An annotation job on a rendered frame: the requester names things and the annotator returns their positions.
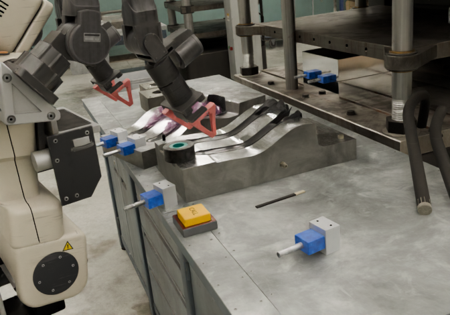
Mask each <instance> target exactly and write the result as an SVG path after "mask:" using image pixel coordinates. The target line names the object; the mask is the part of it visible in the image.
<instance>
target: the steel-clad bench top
mask: <svg viewBox="0 0 450 315"><path fill-rule="evenodd" d="M185 81H186V83H187V85H188V86H190V87H192V88H193V89H195V90H196V91H201V90H206V89H208V88H212V87H215V86H222V87H226V88H233V89H237V90H244V91H248V92H255V93H258V94H262V95H265V97H266V100H267V99H270V100H271V99H275V98H273V97H270V96H269V95H266V94H264V93H261V92H259V91H257V90H254V89H252V88H249V87H247V86H244V85H243V84H240V83H238V82H235V81H233V80H230V79H229V78H226V77H224V76H221V75H214V76H207V77H203V78H196V79H192V80H185ZM139 91H140V89H136V90H132V91H131V94H132V98H133V104H132V105H131V106H130V107H129V106H128V105H126V104H124V103H122V102H121V101H120V100H118V101H114V100H112V99H110V98H109V97H107V96H106V95H102V96H99V97H91V98H87V99H82V101H83V103H84V104H85V105H86V107H87V108H88V110H89V111H90V112H91V114H92V116H93V117H94V118H95V119H96V121H97V123H98V124H99V125H100V127H101V128H102V130H103V131H104V133H105V134H107V133H110V130H112V129H116V128H119V127H120V128H122V129H125V128H127V127H130V126H132V125H133V124H135V123H136V122H137V121H138V120H139V119H140V118H141V117H142V116H143V115H144V114H145V113H146V111H145V110H143V109H142V108H141V102H140V97H139ZM275 100H276V101H278V102H279V100H278V99H275ZM284 104H287V103H284ZM288 106H289V109H290V108H291V107H292V108H291V111H290V114H289V115H291V114H293V113H295V111H297V110H299V111H300V112H301V113H302V118H307V117H308V118H310V119H313V120H314V121H317V122H319V123H321V124H324V125H326V126H328V127H331V128H332V129H335V130H337V131H340V132H342V133H344V134H346V135H349V136H350V137H353V138H355V139H356V160H351V161H348V162H343V163H340V164H336V165H332V166H328V167H324V168H320V169H317V170H312V171H309V172H304V173H302V174H297V175H294V176H289V177H286V178H281V179H278V180H273V181H270V182H265V183H263V184H258V185H255V186H250V187H247V188H243V189H239V190H235V191H231V192H227V193H224V194H219V195H216V196H211V197H208V198H204V199H201V200H196V201H193V202H188V203H186V202H185V201H184V199H183V198H182V197H181V196H180V195H179V194H178V193H177V191H176V194H177V203H178V205H176V206H173V207H171V208H168V209H164V208H162V207H161V206H157V209H158V210H159V212H160V213H161V215H162V216H163V217H164V219H165V220H166V222H167V223H168V225H169V226H170V227H171V229H172V231H173V232H174V233H175V235H176V236H177V238H178V239H179V240H180V242H181V244H182V245H183V246H184V247H185V249H186V251H187V252H188V253H189V254H190V256H191V258H192V259H193V260H194V262H195V263H196V265H197V266H198V268H199V269H200V271H201V272H202V273H203V275H204V276H205V278H206V279H207V280H208V282H209V284H210V285H211V286H212V288H213V289H214V291H215V292H216V293H217V295H218V297H219V298H220V299H221V301H222V302H223V304H224V305H225V307H226V308H227V309H228V311H229V313H231V315H450V199H449V195H448V193H447V189H446V187H445V184H444V181H443V178H442V175H441V172H440V169H439V168H437V167H435V166H432V165H431V164H428V163H426V162H423V165H424V169H425V176H426V179H427V186H428V189H429V196H430V199H431V206H432V213H431V214H429V215H421V214H419V213H418V210H417V202H416V198H415V190H414V186H413V177H412V173H411V168H410V161H409V156H408V155H407V154H405V153H402V152H400V151H397V150H395V149H392V148H391V147H388V146H386V145H383V144H381V143H378V142H377V141H374V140H372V139H369V138H367V137H364V136H363V135H360V134H358V133H355V132H353V131H350V130H349V129H346V128H343V127H341V126H339V125H336V124H334V123H332V122H329V121H327V120H325V119H322V118H320V117H318V116H315V115H312V114H311V113H308V112H306V111H303V110H301V109H298V108H297V107H294V106H292V105H289V104H288ZM125 163H126V164H127V165H128V167H129V169H130V170H131V171H132V173H133V174H134V176H135V177H136V179H137V180H138V181H139V183H140V185H141V186H142V187H143V189H144V190H145V191H146V192H148V191H150V190H153V184H154V183H156V182H160V181H162V180H166V178H165V177H164V176H163V175H162V173H161V172H160V171H159V169H158V165H156V166H153V167H150V168H147V169H145V170H144V169H142V168H139V167H137V166H135V165H133V164H130V163H129V162H126V161H125ZM301 190H304V191H305V192H304V193H302V194H298V195H296V196H292V197H290V198H286V199H284V200H281V201H278V202H275V203H272V204H269V205H266V206H263V207H260V208H256V207H255V206H257V205H260V204H263V203H266V202H269V201H272V200H275V199H278V198H281V197H283V196H286V195H289V194H292V193H295V192H298V191H301ZM197 204H202V205H203V206H204V207H205V208H206V209H207V210H208V212H209V213H210V214H211V215H212V216H213V217H214V218H215V219H216V220H217V224H218V228H217V229H214V230H211V231H206V232H204V233H200V234H197V235H192V236H189V237H185V238H184V237H183V236H182V235H181V233H180V232H179V231H178V229H177V227H176V226H175V225H174V223H173V217H172V216H173V215H175V214H177V210H178V209H181V208H185V207H189V206H193V205H197ZM321 216H324V217H325V218H328V219H329V220H331V221H333V222H335V223H337V224H339V225H340V249H339V250H337V251H335V252H333V253H330V254H329V255H325V254H324V253H322V252H321V251H318V252H316V253H314V254H311V255H308V254H306V253H304V252H302V251H301V250H297V251H295V252H292V253H290V254H288V255H286V256H283V257H281V258H279V257H277V252H278V251H280V250H283V249H286V248H287V247H290V246H292V245H295V235H296V234H298V233H300V232H303V231H306V230H307V229H309V221H312V220H314V219H317V218H319V217H321Z"/></svg>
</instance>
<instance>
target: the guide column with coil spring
mask: <svg viewBox="0 0 450 315"><path fill-rule="evenodd" d="M281 16H282V28H283V49H284V61H285V82H286V89H287V90H296V89H298V88H299V86H298V78H296V79H294V76H298V73H297V48H296V39H295V10H294V0H281Z"/></svg>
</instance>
